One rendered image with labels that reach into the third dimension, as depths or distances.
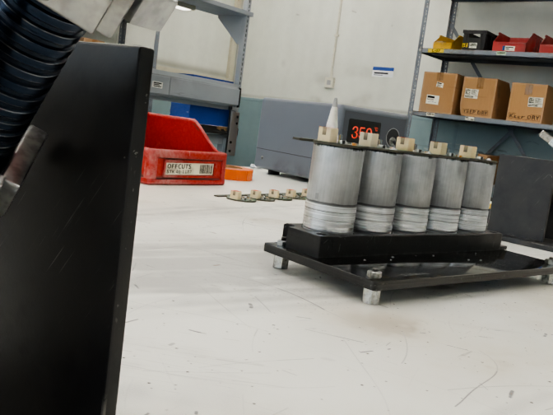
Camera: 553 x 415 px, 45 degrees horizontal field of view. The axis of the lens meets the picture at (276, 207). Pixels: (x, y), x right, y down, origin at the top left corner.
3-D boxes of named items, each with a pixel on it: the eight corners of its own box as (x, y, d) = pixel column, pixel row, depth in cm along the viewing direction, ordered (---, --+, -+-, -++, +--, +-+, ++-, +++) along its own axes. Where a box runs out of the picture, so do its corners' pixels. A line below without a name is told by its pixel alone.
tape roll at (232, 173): (190, 174, 72) (191, 163, 72) (209, 171, 78) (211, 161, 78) (243, 182, 71) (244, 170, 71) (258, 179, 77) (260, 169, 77)
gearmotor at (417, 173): (432, 249, 36) (448, 154, 35) (402, 251, 34) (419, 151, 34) (397, 240, 38) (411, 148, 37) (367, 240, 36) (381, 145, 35)
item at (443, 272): (456, 254, 43) (458, 237, 43) (564, 285, 37) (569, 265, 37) (259, 264, 32) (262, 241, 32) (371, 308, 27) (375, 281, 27)
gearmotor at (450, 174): (462, 249, 38) (478, 157, 37) (436, 249, 36) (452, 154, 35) (427, 239, 40) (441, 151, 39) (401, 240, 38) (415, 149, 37)
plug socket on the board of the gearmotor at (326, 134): (341, 143, 31) (342, 129, 31) (327, 142, 31) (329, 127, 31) (328, 142, 32) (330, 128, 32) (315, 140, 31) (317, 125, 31)
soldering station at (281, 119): (399, 193, 83) (411, 115, 82) (331, 189, 76) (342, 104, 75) (318, 175, 95) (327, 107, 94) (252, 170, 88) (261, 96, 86)
